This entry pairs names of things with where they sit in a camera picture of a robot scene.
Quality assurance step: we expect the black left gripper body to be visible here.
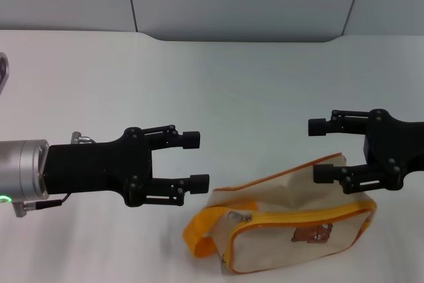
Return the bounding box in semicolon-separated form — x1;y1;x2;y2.
42;127;154;208

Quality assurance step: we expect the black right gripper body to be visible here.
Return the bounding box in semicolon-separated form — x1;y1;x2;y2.
362;108;424;192

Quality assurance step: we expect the silver zipper pull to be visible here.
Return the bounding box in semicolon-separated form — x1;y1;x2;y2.
231;211;252;224

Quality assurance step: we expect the beige food bag yellow zipper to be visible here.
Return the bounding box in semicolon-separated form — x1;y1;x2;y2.
183;152;378;277

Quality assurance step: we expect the left arm cable silver plug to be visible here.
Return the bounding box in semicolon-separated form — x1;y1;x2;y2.
71;131;98;146

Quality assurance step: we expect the left arm cable black plug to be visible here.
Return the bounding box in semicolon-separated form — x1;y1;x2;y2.
12;192;72;219

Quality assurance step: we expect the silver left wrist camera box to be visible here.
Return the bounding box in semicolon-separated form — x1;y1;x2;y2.
0;52;11;96

